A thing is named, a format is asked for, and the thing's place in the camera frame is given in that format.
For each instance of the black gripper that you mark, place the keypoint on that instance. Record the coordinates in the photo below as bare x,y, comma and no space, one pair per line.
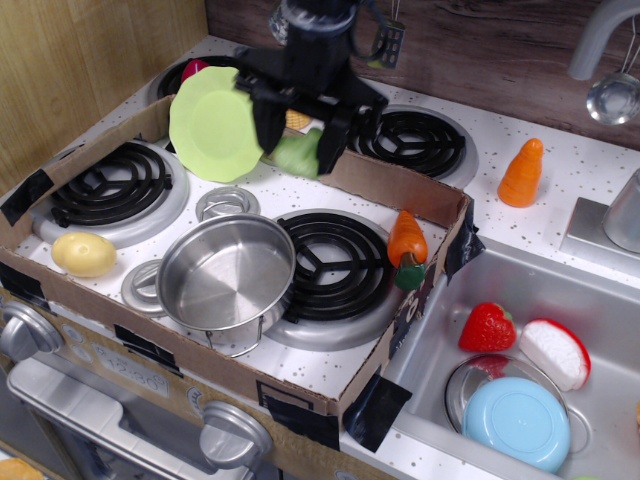
312,74

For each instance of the green toy broccoli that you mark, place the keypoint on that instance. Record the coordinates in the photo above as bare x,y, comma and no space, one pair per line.
297,155

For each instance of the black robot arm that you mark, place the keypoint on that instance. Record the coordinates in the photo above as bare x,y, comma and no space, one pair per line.
323,13

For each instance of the stainless steel pot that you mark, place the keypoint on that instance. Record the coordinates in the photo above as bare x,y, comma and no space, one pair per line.
230,278

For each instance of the yellow toy corn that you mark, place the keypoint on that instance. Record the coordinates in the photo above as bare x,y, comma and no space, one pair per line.
295,120

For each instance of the light green plastic plate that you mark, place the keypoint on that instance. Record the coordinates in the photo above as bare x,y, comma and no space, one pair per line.
211,126

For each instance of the hanging metal spatula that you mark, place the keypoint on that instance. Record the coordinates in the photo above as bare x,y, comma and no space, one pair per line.
389,38

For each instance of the red toy behind plate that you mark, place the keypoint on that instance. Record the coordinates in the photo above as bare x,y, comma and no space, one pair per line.
193,67

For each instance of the orange toy carrot green stem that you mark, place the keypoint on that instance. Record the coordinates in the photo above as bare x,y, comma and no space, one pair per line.
407,251

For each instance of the orange toy carrot piece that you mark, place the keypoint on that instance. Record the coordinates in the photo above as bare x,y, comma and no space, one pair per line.
519,185

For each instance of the yellow toy potato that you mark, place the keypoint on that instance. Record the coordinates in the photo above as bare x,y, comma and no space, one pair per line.
84,255

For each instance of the red toy strawberry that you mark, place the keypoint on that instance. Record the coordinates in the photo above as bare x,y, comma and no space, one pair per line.
489,328

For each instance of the cardboard fence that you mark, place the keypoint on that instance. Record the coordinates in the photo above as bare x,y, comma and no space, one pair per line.
318,416

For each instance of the silver toy faucet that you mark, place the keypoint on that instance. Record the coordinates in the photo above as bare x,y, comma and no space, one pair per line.
605,19

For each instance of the hanging metal ladle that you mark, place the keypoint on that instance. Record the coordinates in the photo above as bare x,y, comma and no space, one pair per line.
614,99

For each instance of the right silver oven knob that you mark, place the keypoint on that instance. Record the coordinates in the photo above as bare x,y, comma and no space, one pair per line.
231,438

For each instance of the silver oven knob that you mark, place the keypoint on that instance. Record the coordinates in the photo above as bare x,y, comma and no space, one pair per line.
231,438
27,332

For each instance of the red white toy radish slice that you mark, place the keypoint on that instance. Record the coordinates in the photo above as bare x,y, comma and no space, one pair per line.
557,352

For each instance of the left silver oven knob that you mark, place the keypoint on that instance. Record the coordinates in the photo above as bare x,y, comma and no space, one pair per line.
27,332

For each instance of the light blue plastic bowl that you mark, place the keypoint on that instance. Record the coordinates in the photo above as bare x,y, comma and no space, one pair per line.
519,418

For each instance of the silver oven door handle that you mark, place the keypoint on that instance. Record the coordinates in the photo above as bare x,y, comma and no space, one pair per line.
94,416

